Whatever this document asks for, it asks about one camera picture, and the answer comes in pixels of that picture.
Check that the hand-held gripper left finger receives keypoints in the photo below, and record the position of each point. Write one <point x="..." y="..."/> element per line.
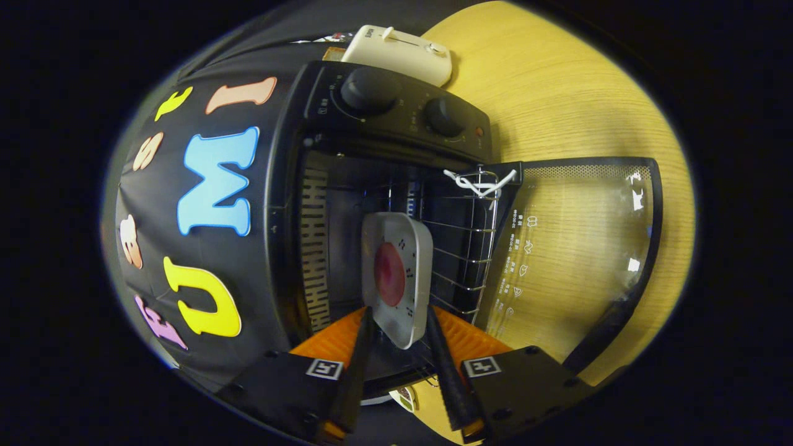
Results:
<point x="359" y="371"/>

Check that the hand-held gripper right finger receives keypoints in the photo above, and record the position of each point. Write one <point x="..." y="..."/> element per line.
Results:
<point x="449" y="384"/>

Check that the white square plate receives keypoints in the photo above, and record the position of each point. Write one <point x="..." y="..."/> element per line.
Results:
<point x="396" y="331"/>

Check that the pink meat slice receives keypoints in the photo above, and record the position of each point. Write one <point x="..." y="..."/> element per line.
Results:
<point x="390" y="272"/>

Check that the black toaster oven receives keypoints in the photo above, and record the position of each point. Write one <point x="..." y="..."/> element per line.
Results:
<point x="384" y="118"/>

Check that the white toaster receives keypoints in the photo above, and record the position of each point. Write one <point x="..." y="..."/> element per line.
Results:
<point x="396" y="56"/>

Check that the brown bread slice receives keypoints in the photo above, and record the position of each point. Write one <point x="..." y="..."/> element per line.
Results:
<point x="334" y="54"/>

